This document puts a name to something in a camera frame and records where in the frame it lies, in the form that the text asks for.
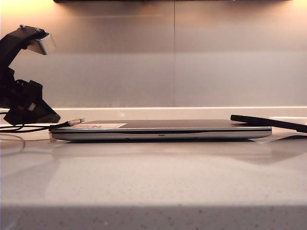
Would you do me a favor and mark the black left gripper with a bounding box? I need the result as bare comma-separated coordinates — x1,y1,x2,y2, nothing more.
0,68,61,127

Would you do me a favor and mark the black charging cable silver plug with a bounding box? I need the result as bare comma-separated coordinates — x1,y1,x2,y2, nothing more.
14,118,86,132

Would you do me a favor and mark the clear acrylic stand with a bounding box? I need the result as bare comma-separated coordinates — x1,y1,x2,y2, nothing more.
31,32,57,56

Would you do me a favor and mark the white pink laptop sticker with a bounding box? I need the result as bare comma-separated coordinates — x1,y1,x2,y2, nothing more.
75,123,127,129

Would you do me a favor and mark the silver Dell laptop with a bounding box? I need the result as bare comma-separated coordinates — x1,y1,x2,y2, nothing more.
49,119,273,142

